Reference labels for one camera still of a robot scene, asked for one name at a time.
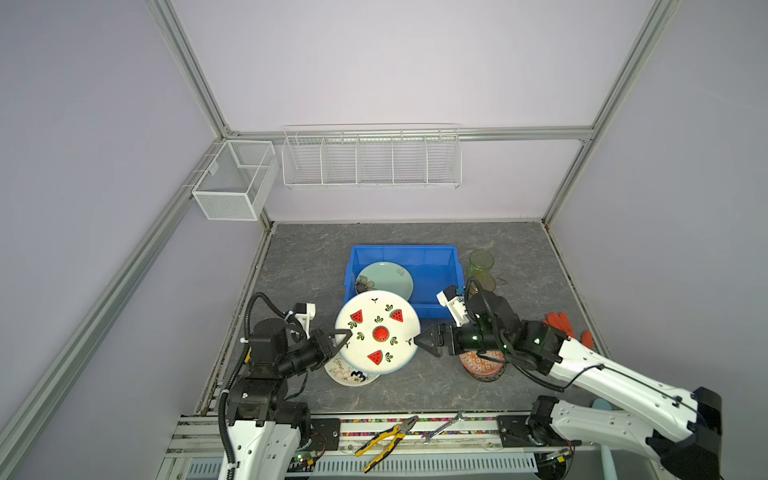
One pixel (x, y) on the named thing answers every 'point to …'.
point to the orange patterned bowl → (483, 369)
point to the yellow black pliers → (398, 432)
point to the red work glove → (562, 321)
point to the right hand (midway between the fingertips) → (424, 342)
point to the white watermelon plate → (383, 327)
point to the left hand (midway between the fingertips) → (351, 339)
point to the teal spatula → (610, 472)
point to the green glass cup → (481, 263)
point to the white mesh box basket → (237, 181)
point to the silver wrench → (456, 418)
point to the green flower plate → (385, 276)
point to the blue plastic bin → (433, 269)
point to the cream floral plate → (340, 372)
